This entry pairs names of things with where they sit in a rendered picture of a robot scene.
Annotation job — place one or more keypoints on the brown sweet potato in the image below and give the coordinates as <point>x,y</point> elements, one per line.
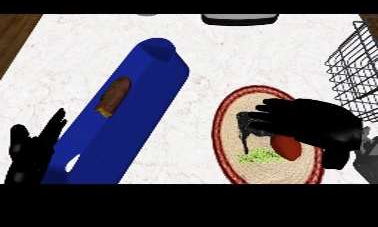
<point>114,96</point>

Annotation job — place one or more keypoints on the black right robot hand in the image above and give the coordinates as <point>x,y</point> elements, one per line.
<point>315,121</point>

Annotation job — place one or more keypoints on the black irregular object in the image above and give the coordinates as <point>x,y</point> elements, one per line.
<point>242,131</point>

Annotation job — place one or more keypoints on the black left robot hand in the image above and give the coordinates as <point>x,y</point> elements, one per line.
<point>27,161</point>

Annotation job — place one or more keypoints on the green leafy vegetable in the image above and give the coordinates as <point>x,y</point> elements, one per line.
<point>259,156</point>

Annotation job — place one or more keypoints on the round woven red-rimmed placemat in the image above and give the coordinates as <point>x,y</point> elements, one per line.
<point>268,171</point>

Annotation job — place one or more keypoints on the long blue tray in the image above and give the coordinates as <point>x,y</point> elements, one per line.
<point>142,104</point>

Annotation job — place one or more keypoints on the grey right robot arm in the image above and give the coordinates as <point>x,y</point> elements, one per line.
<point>369,164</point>

